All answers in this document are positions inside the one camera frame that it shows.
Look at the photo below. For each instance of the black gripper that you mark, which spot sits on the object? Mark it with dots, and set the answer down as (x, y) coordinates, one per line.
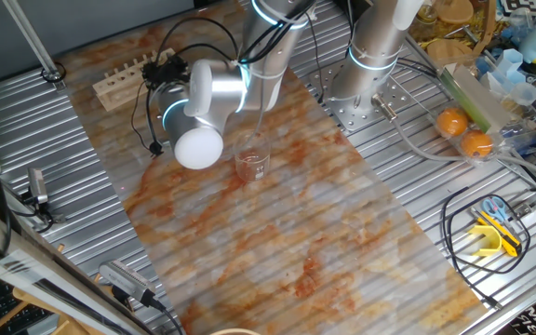
(168, 76)

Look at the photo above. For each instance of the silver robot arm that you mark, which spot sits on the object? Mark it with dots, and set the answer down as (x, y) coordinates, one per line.
(370, 46)

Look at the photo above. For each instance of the wooden test tube rack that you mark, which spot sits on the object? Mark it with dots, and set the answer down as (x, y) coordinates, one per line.
(119, 86)

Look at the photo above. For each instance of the clear glass beaker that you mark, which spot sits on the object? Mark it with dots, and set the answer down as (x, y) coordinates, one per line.
(251, 167)

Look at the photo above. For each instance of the orange marble pattern mat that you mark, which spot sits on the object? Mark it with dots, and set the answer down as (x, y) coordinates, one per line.
(296, 232)

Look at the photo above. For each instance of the grey metal beam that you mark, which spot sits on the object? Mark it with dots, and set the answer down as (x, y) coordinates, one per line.
(26, 274)

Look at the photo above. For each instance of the wooden board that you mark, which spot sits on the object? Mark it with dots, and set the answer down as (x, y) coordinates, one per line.
(23, 296)

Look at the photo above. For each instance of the glass jar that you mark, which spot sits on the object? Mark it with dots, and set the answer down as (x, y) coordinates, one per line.
(428, 15)

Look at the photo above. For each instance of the round wooden disc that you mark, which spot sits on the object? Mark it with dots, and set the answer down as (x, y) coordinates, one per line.
(456, 10)
(447, 49)

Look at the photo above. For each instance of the black keyboard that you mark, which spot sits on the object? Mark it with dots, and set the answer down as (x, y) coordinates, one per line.
(3, 302)

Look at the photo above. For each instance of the orange fruit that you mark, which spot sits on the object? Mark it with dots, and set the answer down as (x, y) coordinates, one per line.
(451, 122)
(476, 143)

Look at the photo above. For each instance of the clear plastic fruit tray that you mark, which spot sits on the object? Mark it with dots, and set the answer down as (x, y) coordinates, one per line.
(456, 139)

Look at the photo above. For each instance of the clear box with green strip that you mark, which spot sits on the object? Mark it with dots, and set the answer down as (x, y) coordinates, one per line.
(477, 97)

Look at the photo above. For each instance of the blue hexagonal cup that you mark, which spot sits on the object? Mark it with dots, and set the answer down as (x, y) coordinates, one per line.
(510, 60)

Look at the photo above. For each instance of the clear measuring cup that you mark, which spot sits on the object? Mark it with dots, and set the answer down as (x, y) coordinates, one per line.
(524, 93)

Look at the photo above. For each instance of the black white marker card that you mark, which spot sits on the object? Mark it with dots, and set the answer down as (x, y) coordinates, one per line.
(526, 5)

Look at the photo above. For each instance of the yellow curved plastic piece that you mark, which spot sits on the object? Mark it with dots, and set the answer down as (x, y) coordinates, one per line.
(495, 235)

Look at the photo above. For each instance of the yellow utility knife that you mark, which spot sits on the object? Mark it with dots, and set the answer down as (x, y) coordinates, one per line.
(505, 239)

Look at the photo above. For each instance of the aluminium frame pole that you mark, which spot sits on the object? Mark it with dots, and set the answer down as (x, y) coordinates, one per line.
(30, 37)

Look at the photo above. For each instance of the small grey camera on mount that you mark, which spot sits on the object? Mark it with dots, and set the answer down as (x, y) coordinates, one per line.
(37, 186)

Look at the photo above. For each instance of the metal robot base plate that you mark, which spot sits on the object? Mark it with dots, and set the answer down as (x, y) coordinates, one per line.
(342, 114)

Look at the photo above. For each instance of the silver ribbed camera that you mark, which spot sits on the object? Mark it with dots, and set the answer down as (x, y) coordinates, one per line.
(124, 279)

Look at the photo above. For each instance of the wooden frame strip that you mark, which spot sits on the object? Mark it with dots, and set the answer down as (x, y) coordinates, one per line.
(489, 23)

